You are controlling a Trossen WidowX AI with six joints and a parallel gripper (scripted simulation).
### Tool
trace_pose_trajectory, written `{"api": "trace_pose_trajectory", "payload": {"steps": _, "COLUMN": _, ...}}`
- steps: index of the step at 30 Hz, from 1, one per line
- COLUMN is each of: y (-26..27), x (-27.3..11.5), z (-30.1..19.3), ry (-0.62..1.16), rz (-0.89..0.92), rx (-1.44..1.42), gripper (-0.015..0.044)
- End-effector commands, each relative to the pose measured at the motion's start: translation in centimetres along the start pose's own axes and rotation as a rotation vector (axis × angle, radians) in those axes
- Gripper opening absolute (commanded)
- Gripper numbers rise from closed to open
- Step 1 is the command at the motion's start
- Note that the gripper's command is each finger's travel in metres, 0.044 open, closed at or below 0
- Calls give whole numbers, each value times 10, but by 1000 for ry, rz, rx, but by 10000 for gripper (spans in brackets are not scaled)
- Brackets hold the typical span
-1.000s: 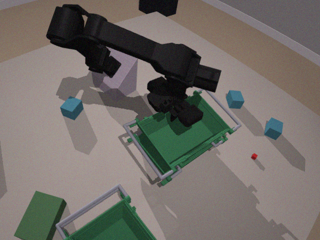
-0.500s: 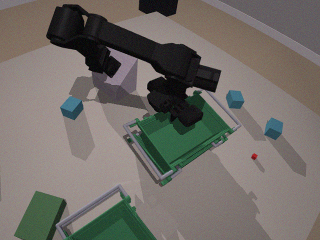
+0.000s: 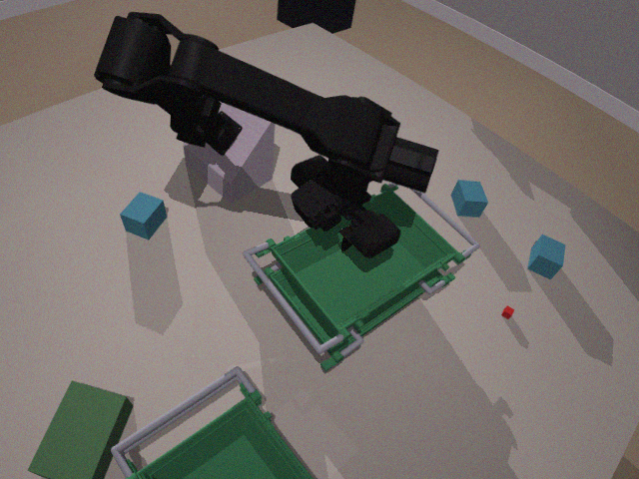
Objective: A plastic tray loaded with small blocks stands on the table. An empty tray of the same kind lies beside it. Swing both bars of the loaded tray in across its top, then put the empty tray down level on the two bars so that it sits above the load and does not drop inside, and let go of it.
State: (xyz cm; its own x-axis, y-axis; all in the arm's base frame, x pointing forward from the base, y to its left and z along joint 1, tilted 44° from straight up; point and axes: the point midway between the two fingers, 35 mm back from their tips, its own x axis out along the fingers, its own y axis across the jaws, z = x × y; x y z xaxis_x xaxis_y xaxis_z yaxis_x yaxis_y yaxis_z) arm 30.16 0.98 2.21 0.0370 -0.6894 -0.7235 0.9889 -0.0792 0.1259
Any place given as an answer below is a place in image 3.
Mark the small red block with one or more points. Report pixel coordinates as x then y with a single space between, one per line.
507 312

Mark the teal cube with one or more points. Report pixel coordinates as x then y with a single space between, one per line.
143 215
547 257
469 199

